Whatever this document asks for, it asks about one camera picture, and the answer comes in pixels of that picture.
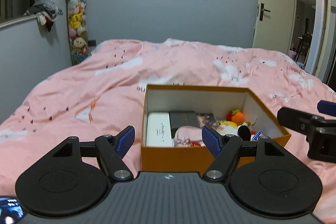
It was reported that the pink cloud-print duvet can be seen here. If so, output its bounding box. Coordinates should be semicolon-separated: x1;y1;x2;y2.
0;37;336;224

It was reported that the cream bedroom door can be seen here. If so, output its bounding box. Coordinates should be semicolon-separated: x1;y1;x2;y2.
253;0;296;54

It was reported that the black door handle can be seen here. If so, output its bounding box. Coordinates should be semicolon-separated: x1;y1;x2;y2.
259;3;270;21

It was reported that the orange gem keychain charm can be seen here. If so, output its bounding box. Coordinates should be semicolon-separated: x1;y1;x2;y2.
191;141;201;147

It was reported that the white plush toy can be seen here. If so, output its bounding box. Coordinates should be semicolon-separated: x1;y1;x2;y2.
217;121;252;141

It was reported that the orange crochet toy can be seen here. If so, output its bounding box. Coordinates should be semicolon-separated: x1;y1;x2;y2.
226;109;245;126

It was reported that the anime print card box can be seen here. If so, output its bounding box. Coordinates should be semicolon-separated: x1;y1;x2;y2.
197;113;219;130

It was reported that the pink zip pouch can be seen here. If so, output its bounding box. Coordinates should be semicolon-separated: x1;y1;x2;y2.
174;126;205;147

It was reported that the orange cardboard storage box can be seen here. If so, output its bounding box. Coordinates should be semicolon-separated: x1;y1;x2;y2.
141;84;290;174

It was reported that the dark grey textured box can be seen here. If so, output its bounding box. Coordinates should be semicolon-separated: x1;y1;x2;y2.
169;111;199;138

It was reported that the white rectangular box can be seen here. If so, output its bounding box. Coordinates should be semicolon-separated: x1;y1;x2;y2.
146;112;174;147

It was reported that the clothes pile on sill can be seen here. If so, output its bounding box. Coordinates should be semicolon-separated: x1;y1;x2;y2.
23;0;63;32

